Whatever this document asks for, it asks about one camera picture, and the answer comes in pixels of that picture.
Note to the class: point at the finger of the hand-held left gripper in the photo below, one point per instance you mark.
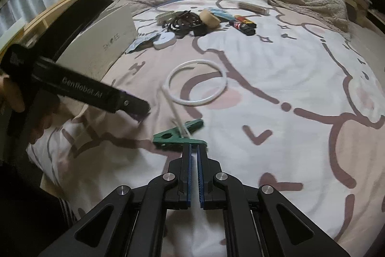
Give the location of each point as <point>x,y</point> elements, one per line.
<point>135,106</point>

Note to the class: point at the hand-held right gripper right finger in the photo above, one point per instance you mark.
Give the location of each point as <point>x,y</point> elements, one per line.
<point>201,175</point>

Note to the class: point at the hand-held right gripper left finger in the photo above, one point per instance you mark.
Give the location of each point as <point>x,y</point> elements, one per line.
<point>188,175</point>

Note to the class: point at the green plastic clip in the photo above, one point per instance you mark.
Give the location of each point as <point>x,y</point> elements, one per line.
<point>171,138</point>

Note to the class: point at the white storage box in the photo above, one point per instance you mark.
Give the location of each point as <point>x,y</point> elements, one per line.
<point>114,31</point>

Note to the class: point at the orange yellow lighter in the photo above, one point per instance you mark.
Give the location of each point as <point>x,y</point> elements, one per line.
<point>240,21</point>

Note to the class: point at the person's left hand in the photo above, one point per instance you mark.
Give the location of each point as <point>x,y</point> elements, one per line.
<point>42,115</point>

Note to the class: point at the face mask packet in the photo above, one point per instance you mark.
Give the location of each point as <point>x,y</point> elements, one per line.
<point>140,43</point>

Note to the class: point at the white round tape measure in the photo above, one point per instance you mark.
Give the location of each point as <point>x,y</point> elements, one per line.
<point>164,40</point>

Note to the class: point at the blue bedsheet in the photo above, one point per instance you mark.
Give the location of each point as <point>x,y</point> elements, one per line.
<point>174,1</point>

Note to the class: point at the beige tape roll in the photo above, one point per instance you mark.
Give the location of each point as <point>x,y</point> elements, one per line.
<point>210,19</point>

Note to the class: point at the blue white packet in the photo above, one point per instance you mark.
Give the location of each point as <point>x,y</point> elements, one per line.
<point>223,13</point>

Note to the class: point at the black lighter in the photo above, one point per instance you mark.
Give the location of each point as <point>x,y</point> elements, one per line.
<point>249,31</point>

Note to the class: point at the brown clear tube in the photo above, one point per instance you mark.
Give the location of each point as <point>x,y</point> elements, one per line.
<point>254,8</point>

